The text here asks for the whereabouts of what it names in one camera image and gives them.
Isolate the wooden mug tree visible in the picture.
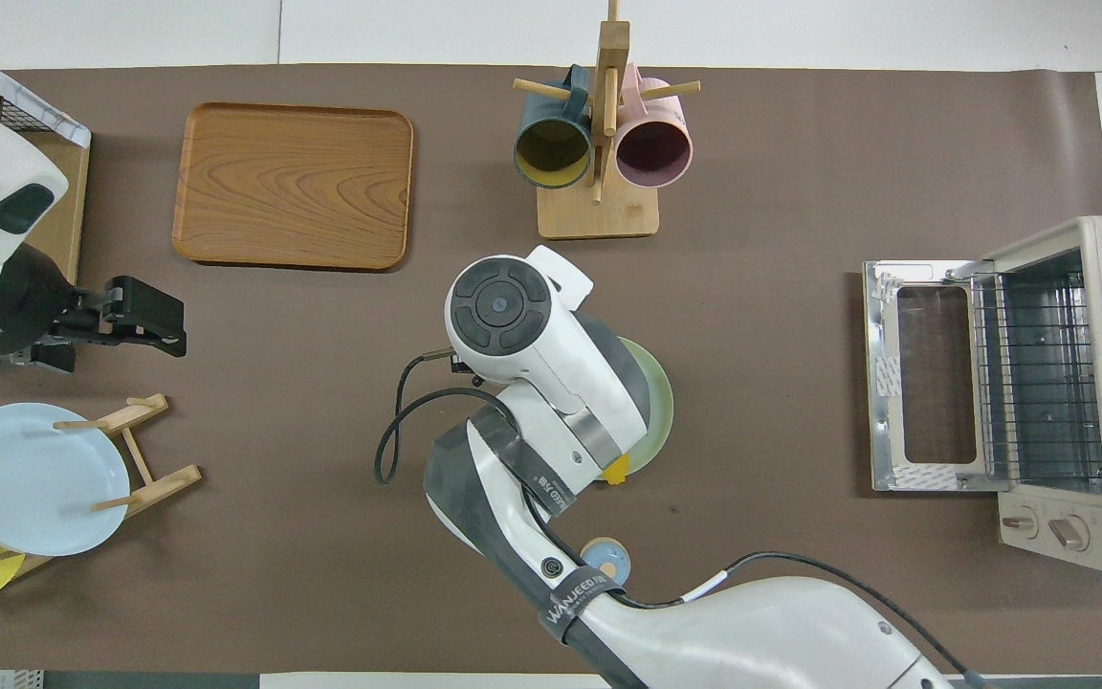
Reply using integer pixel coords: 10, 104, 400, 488
513, 0, 702, 240

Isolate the wooden plate rack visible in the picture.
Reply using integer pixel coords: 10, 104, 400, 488
0, 392, 203, 580

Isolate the brown wooden tray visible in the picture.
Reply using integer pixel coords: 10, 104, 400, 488
172, 102, 415, 274

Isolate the brown table mat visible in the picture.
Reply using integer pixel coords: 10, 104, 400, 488
0, 63, 1102, 677

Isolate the light blue plate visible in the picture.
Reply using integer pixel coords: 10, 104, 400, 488
0, 402, 132, 558

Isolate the pale green plate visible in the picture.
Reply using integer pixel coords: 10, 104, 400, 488
608, 337, 675, 477

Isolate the small blue lid cork knob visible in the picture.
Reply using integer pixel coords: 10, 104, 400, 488
580, 537, 632, 583

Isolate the dark wooden board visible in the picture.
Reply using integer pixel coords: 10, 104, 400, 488
34, 129, 91, 288

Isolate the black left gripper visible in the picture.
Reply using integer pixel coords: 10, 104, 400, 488
0, 242, 188, 374

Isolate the pink mug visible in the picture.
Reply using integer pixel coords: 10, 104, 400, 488
614, 63, 694, 189

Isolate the oven wire rack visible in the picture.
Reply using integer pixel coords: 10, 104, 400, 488
972, 273, 1102, 479

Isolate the dark blue mug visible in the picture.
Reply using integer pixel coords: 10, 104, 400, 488
513, 65, 593, 190

